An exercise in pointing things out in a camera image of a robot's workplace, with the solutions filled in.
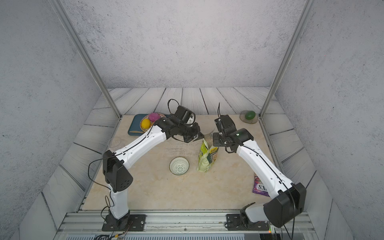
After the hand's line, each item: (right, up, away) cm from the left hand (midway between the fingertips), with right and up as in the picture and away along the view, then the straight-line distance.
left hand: (208, 136), depth 76 cm
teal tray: (-51, +3, +34) cm, 61 cm away
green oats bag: (-1, -10, +1) cm, 11 cm away
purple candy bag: (+28, -28, +6) cm, 40 cm away
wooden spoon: (-50, +1, +34) cm, 60 cm away
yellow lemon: (-43, +7, +34) cm, 55 cm away
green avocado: (+35, +14, +38) cm, 54 cm away
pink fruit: (-37, +12, +36) cm, 53 cm away
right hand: (+6, -1, +2) cm, 6 cm away
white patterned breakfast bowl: (-16, -19, +15) cm, 29 cm away
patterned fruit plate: (-33, +13, +41) cm, 54 cm away
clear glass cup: (-62, -6, +28) cm, 69 cm away
